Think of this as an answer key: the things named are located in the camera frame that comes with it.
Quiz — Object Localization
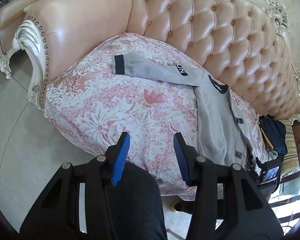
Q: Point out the grey sweater navy collar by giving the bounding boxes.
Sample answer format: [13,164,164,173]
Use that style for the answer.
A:
[112,53,253,166]

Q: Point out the navy yellow clothes pile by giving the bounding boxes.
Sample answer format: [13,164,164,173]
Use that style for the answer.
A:
[259,114,288,155]

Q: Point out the striped cushion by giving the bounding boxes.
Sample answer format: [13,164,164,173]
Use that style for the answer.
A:
[280,120,300,178]

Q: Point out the yellow slipper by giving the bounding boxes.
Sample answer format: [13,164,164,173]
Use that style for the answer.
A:
[170,199,192,214]

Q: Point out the pink floral sofa cover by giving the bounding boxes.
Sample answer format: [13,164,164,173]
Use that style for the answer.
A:
[44,33,267,200]

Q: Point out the person leg dark trousers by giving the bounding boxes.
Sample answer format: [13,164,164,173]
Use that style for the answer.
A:
[107,163,167,239]

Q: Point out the beige tufted leather sofa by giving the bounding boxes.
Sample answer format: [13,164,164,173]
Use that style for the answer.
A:
[12,0,300,121]

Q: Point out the beige armchair silver frame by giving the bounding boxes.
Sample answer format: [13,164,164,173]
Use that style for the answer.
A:
[0,0,56,80]

